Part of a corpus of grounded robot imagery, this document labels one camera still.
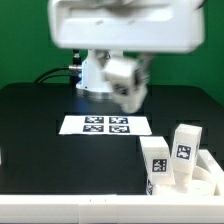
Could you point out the white round stool seat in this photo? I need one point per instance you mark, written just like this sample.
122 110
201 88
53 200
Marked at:
199 183

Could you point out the paper sheet with markers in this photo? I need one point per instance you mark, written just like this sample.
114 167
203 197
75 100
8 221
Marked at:
105 125

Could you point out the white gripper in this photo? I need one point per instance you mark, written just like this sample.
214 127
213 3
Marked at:
128 25

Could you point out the white L-shaped fence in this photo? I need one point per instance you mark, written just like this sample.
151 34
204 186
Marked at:
111 209

